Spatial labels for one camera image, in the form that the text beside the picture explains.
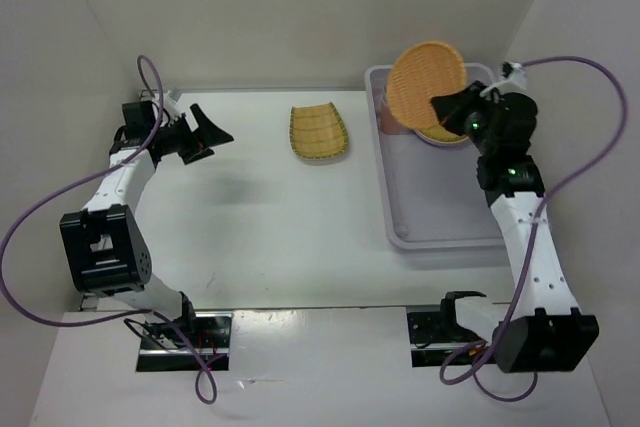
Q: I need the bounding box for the salmon pink plastic cup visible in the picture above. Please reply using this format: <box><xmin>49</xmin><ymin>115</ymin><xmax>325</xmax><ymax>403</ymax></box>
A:
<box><xmin>379</xmin><ymin>91</ymin><xmax>410</xmax><ymax>135</ymax></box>

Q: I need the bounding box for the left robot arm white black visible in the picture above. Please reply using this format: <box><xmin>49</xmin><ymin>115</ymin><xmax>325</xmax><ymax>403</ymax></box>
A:
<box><xmin>59</xmin><ymin>99</ymin><xmax>234</xmax><ymax>348</ymax></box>

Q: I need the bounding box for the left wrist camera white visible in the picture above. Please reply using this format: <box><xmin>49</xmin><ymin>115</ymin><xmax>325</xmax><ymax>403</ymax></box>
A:
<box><xmin>162</xmin><ymin>91</ymin><xmax>185</xmax><ymax>121</ymax></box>

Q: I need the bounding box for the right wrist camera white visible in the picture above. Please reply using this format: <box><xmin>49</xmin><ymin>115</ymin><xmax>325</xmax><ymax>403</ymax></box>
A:
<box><xmin>480</xmin><ymin>62</ymin><xmax>527</xmax><ymax>98</ymax></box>

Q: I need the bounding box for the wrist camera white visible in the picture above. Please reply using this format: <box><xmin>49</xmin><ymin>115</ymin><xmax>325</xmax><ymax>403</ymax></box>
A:
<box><xmin>162</xmin><ymin>91</ymin><xmax>185</xmax><ymax>121</ymax></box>
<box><xmin>480</xmin><ymin>62</ymin><xmax>527</xmax><ymax>98</ymax></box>

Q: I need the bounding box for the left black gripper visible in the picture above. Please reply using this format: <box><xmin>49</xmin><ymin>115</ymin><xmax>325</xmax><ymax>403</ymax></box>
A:
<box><xmin>151</xmin><ymin>104</ymin><xmax>233</xmax><ymax>165</ymax></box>

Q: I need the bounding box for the orange round woven tray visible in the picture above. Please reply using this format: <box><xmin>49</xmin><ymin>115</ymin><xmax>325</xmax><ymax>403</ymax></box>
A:
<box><xmin>386</xmin><ymin>41</ymin><xmax>467</xmax><ymax>130</ymax></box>

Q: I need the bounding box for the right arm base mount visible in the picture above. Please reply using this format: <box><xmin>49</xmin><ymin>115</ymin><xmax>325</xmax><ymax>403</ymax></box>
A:
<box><xmin>406</xmin><ymin>306</ymin><xmax>480</xmax><ymax>368</ymax></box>

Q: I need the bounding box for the clear lavender plastic bin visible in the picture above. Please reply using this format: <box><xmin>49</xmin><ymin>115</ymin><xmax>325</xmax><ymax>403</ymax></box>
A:
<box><xmin>364</xmin><ymin>65</ymin><xmax>506</xmax><ymax>253</ymax></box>

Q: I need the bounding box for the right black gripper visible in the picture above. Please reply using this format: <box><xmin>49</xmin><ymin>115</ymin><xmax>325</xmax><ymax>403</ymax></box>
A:
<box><xmin>430</xmin><ymin>80</ymin><xmax>499</xmax><ymax>155</ymax></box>

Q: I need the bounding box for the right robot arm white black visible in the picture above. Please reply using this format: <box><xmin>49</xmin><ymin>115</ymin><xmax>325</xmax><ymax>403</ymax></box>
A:
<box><xmin>431</xmin><ymin>82</ymin><xmax>599</xmax><ymax>373</ymax></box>

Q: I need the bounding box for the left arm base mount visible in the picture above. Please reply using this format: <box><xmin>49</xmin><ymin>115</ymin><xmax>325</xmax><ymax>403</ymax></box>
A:
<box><xmin>127</xmin><ymin>311</ymin><xmax>233</xmax><ymax>373</ymax></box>

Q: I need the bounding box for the round bamboo green-rim tray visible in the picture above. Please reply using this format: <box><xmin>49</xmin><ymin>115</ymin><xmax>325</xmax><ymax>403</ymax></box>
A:
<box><xmin>414</xmin><ymin>125</ymin><xmax>468</xmax><ymax>147</ymax></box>

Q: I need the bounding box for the scoop-shaped bamboo tray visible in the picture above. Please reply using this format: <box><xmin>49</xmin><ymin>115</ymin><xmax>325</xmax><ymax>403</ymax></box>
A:
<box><xmin>289</xmin><ymin>102</ymin><xmax>350</xmax><ymax>162</ymax></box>

